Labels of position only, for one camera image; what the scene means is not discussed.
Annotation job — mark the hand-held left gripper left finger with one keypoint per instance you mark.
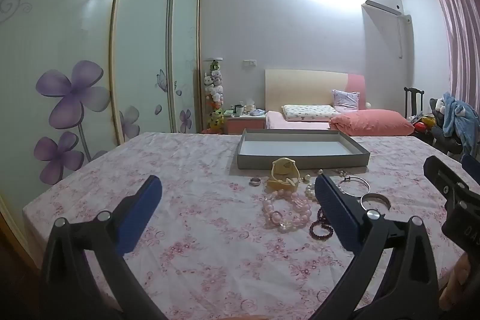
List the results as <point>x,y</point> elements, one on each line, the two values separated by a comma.
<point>140,215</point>

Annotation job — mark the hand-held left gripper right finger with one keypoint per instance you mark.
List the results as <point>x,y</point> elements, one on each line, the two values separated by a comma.
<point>333,215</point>

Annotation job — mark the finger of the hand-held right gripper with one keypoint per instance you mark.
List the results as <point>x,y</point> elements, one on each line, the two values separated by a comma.
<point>440,179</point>
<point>471,164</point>

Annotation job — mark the thin silver bangle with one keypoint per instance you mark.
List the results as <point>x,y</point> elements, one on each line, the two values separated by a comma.
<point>354,180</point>

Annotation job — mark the wide silver cuff bangle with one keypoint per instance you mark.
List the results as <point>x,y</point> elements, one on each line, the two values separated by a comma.
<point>375,197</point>

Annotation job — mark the cream bangle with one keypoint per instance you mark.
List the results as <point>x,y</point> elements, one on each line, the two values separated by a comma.
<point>283,182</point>

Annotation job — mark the grey cardboard tray box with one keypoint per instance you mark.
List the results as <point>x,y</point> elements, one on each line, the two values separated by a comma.
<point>300,147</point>

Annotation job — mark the person's right hand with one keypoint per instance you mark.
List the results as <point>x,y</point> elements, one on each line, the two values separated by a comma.
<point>456,282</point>

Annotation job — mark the grey chair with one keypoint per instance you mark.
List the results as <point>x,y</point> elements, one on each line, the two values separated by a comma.
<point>440,134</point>

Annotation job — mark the blue garment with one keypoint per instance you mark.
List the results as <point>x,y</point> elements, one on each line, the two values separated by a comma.
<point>455,117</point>

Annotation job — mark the red and yellow toys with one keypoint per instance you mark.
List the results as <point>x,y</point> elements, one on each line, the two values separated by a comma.
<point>425,124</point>

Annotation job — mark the black wooden chair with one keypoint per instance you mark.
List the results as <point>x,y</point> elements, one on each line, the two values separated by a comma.
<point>412,100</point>

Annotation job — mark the folded pink quilt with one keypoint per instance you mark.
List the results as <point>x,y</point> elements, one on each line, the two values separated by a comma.
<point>371,121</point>

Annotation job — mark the pink bed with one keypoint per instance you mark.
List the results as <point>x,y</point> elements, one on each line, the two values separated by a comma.
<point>288,123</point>

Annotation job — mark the white printed pillow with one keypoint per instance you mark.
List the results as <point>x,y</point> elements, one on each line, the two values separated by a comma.
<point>309,112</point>

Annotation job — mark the lilac pillow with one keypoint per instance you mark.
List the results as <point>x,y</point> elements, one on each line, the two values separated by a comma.
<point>345,100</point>

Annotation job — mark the pink curtain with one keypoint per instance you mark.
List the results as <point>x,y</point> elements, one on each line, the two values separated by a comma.
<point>463,39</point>

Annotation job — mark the pink and cream nightstand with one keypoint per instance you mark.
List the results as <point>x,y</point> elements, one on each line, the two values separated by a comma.
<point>243,123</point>

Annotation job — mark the cream and pink headboard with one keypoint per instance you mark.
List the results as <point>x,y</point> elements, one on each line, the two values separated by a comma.
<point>300,87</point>

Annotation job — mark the tissue box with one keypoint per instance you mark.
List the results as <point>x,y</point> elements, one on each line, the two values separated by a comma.
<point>250,108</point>

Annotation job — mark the column of plush toys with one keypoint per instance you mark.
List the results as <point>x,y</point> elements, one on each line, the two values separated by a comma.
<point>213,91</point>

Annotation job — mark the white pipe cover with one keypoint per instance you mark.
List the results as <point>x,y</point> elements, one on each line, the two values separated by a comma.
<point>401,37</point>

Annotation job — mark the white air conditioner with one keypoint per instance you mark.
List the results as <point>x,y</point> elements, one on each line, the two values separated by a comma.
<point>382,6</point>

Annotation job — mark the flower print sliding wardrobe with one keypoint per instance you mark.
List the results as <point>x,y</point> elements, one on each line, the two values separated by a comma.
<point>75,42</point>

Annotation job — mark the wall socket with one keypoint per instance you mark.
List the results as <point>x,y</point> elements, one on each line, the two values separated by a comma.
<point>250,62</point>

